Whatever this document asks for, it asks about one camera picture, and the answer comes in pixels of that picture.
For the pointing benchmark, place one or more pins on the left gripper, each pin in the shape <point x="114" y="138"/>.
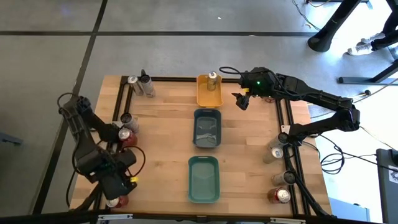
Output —
<point x="116" y="186"/>

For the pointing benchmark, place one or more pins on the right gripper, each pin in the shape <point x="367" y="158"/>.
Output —
<point x="261" y="87"/>

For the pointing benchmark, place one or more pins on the yellow plastic bin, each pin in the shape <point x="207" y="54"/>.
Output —
<point x="209" y="98"/>

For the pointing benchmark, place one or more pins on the slim silver-lid can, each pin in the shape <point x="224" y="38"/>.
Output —
<point x="212" y="80"/>
<point x="133" y="84"/>
<point x="273" y="154"/>

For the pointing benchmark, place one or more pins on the dark grey-blue plastic bin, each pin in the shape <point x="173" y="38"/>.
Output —
<point x="206" y="129"/>

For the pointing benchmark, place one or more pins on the green plastic bin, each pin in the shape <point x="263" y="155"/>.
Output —
<point x="203" y="180"/>

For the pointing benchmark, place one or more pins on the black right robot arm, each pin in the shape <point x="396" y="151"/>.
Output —
<point x="317" y="95"/>

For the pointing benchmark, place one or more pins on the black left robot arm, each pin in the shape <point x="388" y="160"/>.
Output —
<point x="77" y="137"/>

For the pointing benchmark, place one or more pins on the black crossbeam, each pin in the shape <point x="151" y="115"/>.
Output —
<point x="46" y="219"/>

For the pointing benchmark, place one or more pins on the blue-grey floor object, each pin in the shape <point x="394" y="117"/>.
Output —
<point x="9" y="139"/>

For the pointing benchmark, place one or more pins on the black desk foot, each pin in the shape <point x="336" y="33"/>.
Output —
<point x="367" y="80"/>

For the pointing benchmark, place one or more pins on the person's shoe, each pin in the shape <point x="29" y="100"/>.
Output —
<point x="372" y="37"/>
<point x="360" y="49"/>

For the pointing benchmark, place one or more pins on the grey floor box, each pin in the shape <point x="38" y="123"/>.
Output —
<point x="348" y="209"/>

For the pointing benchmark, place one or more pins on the person's leg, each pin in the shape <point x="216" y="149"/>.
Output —
<point x="384" y="43"/>
<point x="390" y="25"/>

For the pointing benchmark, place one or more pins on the black case with label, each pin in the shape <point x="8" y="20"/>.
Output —
<point x="387" y="186"/>

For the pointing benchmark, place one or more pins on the silver corner bracket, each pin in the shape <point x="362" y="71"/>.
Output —
<point x="115" y="216"/>
<point x="287" y="220"/>

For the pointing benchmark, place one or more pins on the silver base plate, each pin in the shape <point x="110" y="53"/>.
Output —
<point x="285" y="128"/>

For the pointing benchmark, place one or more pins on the black aluminium table frame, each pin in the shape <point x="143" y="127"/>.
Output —
<point x="174" y="79"/>

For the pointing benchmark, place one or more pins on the black frame clamp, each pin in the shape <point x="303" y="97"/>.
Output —
<point x="143" y="73"/>

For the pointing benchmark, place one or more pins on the black pedestal leg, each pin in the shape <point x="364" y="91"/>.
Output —
<point x="326" y="31"/>

